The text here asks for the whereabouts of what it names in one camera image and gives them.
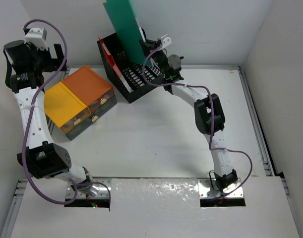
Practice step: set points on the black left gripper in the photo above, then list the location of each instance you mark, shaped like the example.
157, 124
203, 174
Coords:
54, 64

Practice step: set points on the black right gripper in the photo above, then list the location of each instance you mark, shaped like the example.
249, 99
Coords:
149, 45

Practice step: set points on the green notebook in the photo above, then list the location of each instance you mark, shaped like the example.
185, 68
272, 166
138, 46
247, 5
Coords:
122, 16

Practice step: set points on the red notebook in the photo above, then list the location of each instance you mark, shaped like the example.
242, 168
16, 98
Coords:
112, 70

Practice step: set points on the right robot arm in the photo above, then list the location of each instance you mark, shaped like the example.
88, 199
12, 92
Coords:
208, 112

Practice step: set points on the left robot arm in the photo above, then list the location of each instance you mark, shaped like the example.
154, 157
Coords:
40, 157

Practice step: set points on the black mesh file rack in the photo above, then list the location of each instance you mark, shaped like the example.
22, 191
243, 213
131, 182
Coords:
131, 71

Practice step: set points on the orange yellow drawer organizer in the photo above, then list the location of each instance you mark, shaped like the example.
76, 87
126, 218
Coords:
79, 100

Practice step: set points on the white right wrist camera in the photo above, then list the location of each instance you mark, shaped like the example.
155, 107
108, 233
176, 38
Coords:
165, 41

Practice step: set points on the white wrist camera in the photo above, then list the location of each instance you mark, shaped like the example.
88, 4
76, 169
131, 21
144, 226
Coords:
37, 36
165, 41

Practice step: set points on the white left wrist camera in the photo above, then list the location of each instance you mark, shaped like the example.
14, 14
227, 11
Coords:
37, 36

